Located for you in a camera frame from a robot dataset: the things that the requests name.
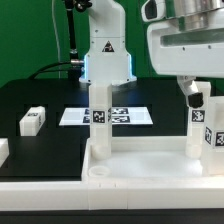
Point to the white left obstacle block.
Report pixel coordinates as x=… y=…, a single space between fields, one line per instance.
x=4 y=150

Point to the white front obstacle rail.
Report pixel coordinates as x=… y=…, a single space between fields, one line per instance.
x=40 y=196

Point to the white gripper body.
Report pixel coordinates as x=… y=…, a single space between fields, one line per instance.
x=199 y=53

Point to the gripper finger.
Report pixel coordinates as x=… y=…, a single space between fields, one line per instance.
x=194 y=98

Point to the white desk top tray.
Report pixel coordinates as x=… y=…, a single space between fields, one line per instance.
x=155 y=159

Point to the fiducial marker sheet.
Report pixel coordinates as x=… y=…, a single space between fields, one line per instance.
x=117 y=115

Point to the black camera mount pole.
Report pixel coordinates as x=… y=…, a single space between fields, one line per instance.
x=75 y=70

